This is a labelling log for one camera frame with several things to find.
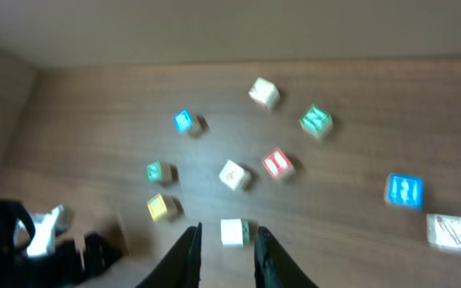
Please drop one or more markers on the blue D block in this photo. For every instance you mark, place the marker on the blue D block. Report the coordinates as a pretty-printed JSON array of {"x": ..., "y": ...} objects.
[{"x": 234, "y": 176}]

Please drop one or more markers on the red I top block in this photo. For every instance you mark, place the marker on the red I top block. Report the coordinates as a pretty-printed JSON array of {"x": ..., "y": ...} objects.
[{"x": 278, "y": 165}]

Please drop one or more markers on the green N block far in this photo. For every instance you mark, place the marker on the green N block far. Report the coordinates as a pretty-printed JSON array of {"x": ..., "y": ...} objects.
[{"x": 316, "y": 121}]

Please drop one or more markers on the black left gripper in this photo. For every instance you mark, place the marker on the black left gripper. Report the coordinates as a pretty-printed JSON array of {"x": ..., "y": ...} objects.
[{"x": 69, "y": 266}]

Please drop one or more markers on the yellow-sided block with 0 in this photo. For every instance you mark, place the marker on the yellow-sided block with 0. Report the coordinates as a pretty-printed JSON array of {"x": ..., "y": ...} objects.
[{"x": 444, "y": 232}]

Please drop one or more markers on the red M block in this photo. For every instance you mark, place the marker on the red M block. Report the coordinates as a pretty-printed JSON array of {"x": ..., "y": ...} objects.
[{"x": 264, "y": 93}]

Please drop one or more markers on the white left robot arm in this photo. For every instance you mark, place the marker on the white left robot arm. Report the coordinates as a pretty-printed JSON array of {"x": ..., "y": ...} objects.
[{"x": 47, "y": 228}]

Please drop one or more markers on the blue-top block far left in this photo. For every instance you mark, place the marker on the blue-top block far left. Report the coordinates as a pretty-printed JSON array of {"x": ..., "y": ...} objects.
[{"x": 186, "y": 123}]

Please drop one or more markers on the green Z block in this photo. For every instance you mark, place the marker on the green Z block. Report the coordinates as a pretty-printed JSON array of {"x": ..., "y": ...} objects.
[{"x": 159, "y": 172}]

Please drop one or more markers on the white bird block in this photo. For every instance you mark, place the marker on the white bird block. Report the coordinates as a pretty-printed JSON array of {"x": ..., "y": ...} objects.
[{"x": 235, "y": 232}]

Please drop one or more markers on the blue-top ladder block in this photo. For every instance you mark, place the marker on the blue-top ladder block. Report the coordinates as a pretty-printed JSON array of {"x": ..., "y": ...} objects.
[{"x": 404, "y": 190}]

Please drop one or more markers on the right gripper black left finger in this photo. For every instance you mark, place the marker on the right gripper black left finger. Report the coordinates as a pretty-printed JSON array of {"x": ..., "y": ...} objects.
[{"x": 180, "y": 267}]

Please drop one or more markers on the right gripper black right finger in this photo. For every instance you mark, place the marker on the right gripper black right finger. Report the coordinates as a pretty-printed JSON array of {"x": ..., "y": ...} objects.
[{"x": 274, "y": 267}]

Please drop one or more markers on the yellow-top block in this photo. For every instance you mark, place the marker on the yellow-top block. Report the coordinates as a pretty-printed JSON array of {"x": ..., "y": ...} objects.
[{"x": 162, "y": 207}]

